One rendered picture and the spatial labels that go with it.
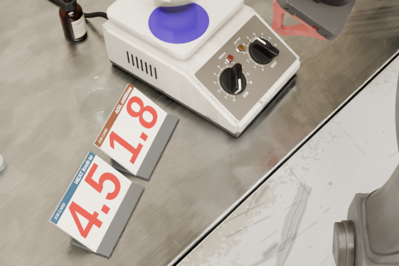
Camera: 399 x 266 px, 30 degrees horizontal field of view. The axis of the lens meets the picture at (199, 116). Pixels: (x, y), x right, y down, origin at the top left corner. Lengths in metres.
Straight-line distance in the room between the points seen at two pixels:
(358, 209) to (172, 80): 0.31
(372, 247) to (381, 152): 0.27
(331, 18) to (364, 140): 0.19
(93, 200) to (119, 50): 0.20
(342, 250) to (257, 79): 0.28
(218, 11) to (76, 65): 0.20
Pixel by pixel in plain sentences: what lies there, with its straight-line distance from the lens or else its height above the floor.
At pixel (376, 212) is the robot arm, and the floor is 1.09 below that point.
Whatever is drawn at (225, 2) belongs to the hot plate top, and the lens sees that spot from 0.87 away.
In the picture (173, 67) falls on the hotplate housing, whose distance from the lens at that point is 0.83.
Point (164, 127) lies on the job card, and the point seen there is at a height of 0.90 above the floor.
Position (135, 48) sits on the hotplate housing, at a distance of 0.86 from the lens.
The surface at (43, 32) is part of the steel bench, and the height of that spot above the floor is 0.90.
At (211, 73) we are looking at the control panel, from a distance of 0.83.
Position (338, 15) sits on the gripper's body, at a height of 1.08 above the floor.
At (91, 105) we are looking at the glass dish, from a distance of 0.89.
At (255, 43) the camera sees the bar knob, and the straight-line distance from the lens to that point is 0.85.
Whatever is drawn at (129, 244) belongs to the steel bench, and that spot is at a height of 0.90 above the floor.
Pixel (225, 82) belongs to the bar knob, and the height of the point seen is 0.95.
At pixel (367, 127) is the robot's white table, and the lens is 0.87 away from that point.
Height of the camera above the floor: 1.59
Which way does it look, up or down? 52 degrees down
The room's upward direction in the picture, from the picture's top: 3 degrees counter-clockwise
